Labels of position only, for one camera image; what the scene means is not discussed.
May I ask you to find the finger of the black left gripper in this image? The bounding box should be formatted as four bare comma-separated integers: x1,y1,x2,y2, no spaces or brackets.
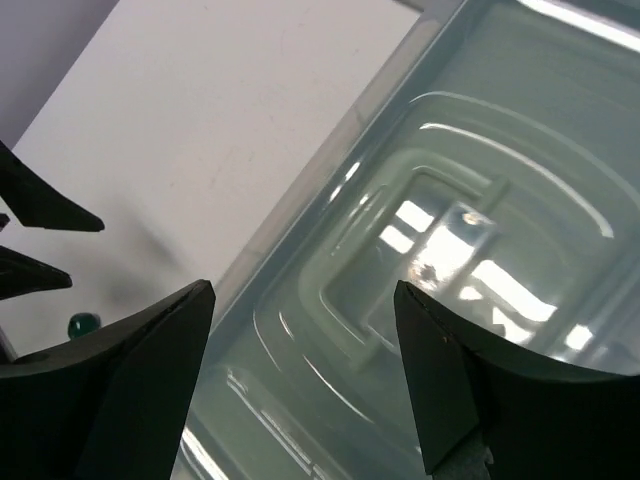
1,143,105,231
0,246,72,300

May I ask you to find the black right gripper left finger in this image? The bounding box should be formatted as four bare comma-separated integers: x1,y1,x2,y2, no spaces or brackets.
1,280,216,479

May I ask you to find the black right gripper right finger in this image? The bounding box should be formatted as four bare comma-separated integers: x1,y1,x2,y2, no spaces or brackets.
394,281,639,479

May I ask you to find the green plastic toolbox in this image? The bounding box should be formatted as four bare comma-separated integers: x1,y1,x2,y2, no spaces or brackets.
177,1,639,479

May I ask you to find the green handled screwdriver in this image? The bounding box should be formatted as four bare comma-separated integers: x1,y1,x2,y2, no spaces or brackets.
67,312,102,340

